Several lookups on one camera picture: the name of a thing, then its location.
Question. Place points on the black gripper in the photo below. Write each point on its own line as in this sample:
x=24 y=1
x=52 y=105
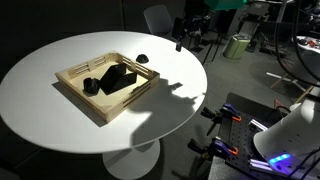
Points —
x=186 y=26

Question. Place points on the black round dome object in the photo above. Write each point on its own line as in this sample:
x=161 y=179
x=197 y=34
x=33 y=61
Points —
x=142 y=59

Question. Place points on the black angular frame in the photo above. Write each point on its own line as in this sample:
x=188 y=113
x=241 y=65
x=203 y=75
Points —
x=115 y=80

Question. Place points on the wooden slatted tray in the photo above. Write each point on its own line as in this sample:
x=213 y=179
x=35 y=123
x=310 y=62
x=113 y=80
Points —
x=110 y=110

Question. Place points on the small red object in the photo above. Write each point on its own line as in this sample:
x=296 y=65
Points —
x=312 y=43

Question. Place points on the grey chair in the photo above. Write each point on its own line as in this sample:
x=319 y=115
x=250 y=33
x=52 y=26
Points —
x=158 y=20

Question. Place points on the green waste bin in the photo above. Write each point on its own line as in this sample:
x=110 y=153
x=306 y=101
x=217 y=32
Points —
x=236 y=46

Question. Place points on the blue orange spring clamp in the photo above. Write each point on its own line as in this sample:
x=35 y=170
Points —
x=228 y=111
x=220 y=146

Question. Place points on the black short cylinder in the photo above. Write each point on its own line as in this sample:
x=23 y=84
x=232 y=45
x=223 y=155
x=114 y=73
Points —
x=90 y=86

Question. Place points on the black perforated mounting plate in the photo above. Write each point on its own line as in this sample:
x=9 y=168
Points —
x=240 y=133

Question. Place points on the wooden stand legs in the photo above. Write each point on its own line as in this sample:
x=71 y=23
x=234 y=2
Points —
x=286 y=78

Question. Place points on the white round side table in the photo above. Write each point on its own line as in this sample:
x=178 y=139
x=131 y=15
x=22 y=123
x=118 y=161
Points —
x=305 y=46

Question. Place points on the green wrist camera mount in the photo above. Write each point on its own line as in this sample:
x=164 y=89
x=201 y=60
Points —
x=225 y=4

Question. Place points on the short aluminium rail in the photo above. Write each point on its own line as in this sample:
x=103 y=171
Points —
x=257 y=125

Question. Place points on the white table pedestal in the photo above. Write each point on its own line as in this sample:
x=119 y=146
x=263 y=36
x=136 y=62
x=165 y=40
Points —
x=128 y=163

